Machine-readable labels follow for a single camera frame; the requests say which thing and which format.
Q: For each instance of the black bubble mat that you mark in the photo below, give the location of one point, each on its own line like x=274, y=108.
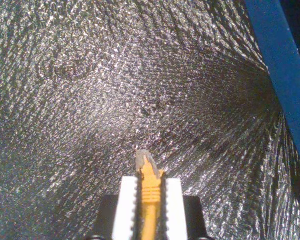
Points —
x=90, y=100

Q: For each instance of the blue rack base unit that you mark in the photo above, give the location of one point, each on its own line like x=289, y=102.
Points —
x=277, y=50

